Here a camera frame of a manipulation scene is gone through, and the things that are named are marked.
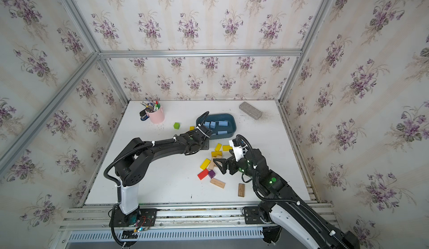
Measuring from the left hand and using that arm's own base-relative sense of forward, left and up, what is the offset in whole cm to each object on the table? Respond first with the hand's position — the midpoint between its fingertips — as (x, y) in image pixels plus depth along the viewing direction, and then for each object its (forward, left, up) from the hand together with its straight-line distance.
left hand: (206, 142), depth 95 cm
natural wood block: (-13, -3, -2) cm, 14 cm away
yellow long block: (-12, 0, -3) cm, 12 cm away
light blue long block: (+16, -11, -2) cm, 19 cm away
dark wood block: (-26, -18, -2) cm, 31 cm away
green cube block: (+14, +19, -2) cm, 24 cm away
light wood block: (-22, -6, -2) cm, 23 cm away
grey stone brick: (+25, -30, +1) cm, 38 cm away
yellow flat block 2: (-2, -7, -3) cm, 8 cm away
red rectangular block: (-17, +1, -3) cm, 18 cm away
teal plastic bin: (+10, -16, 0) cm, 19 cm away
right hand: (-16, -10, +15) cm, 24 cm away
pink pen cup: (+20, +33, -1) cm, 38 cm away
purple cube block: (-18, -3, -1) cm, 18 cm away
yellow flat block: (-6, -5, -3) cm, 8 cm away
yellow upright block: (+12, +9, -2) cm, 15 cm away
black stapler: (+21, +41, 0) cm, 46 cm away
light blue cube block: (+13, -4, 0) cm, 14 cm away
